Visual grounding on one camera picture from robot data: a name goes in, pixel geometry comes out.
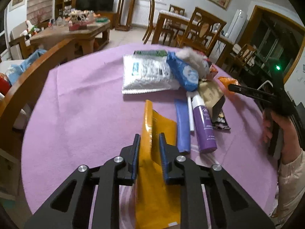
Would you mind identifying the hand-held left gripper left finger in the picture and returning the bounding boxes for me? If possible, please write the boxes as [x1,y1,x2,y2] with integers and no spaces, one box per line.
[24,134,141,229]

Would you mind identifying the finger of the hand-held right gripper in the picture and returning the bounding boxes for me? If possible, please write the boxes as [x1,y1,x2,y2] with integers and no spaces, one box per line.
[228,83,279,103]

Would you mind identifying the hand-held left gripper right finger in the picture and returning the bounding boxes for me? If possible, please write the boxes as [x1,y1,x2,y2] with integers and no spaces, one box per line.
[158,133,277,229]

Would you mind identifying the orange snack wrapper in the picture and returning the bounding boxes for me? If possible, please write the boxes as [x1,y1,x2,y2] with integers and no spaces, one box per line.
[218,76,240,101]

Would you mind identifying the yellow padded envelope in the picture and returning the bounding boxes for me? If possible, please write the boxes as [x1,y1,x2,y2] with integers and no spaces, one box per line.
[135,99,183,229]

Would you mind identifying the white fluffy wad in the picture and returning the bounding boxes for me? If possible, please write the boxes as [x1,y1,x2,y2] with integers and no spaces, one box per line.
[177,48,212,77]

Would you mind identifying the white bubble mailer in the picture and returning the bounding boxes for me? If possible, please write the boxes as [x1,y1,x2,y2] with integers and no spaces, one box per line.
[121,54,180,95]

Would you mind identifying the person's right forearm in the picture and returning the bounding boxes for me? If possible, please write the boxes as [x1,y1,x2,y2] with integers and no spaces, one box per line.
[272,148,305,222]

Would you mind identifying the person's right hand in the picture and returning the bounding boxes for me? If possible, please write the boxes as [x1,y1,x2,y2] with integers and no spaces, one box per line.
[262,111,302,164]

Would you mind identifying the flat blue packet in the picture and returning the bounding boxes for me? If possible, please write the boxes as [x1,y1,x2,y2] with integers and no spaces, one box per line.
[174,99,191,153]

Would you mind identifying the wooden dining chair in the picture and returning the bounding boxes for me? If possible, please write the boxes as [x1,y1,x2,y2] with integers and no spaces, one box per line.
[169,4,185,18]
[229,43,258,77]
[142,0,156,44]
[177,7,227,56]

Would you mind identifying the brown and black snack pouch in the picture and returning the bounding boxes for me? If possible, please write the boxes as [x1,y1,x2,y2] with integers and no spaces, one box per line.
[198,80,226,122]

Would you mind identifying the black snack packet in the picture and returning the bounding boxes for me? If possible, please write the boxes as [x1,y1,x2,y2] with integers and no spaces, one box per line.
[211,111,231,131]

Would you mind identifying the purple bottle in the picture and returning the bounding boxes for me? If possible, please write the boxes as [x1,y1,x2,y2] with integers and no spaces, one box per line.
[192,95,218,154]

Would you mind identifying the white pen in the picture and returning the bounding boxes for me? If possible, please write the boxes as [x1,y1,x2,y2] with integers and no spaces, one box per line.
[186,91,195,131]

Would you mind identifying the blue wipes packet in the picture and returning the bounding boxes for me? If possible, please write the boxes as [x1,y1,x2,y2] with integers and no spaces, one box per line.
[166,52,199,92]

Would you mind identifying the white standing air conditioner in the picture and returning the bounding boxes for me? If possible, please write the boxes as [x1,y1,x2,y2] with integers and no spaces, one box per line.
[225,9,248,44]

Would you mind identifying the purple tablecloth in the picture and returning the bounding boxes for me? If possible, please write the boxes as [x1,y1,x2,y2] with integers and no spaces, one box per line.
[21,43,279,220]

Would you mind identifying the green packet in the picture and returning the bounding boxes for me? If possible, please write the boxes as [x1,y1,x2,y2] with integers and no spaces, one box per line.
[133,50,167,57]

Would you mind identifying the wooden dining table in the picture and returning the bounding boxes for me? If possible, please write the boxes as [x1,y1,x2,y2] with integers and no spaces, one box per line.
[151,10,234,65]

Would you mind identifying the white radiator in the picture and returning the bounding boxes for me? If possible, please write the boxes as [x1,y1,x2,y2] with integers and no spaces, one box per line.
[132,0,160,27]

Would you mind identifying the wooden sofa armrest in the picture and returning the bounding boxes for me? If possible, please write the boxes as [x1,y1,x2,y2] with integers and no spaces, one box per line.
[0,38,77,129]

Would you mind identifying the wooden coffee table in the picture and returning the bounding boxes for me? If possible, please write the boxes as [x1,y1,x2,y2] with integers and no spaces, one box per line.
[30,19,111,56]

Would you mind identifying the blue cloth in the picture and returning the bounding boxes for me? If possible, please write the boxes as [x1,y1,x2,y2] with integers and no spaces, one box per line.
[20,49,48,72]

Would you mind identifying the wooden television stand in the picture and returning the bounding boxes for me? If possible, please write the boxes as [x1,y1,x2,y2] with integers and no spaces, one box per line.
[95,11,118,30]

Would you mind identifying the tall wooden plant stand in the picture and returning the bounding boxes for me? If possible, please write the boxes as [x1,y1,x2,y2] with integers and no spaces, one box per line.
[116,0,137,31]

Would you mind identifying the red cushion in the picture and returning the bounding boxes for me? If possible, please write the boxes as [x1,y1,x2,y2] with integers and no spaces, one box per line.
[0,73,11,93]

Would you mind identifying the clutter of small bottles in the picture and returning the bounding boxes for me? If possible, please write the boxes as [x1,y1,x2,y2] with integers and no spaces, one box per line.
[48,8,109,31]

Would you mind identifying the stuffed toy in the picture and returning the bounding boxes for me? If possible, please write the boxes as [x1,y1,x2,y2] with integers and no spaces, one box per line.
[20,20,41,40]

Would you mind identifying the beige sofa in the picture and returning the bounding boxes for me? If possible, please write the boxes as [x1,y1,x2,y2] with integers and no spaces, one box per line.
[9,21,31,60]

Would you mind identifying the striped window blind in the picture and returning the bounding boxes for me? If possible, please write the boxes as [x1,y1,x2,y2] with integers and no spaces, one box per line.
[26,0,59,25]

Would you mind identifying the wooden door frame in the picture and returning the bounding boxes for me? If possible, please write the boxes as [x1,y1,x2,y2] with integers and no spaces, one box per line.
[248,5,305,84]

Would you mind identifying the small wall picture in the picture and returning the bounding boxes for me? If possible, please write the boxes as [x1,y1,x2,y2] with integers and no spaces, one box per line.
[9,0,25,11]

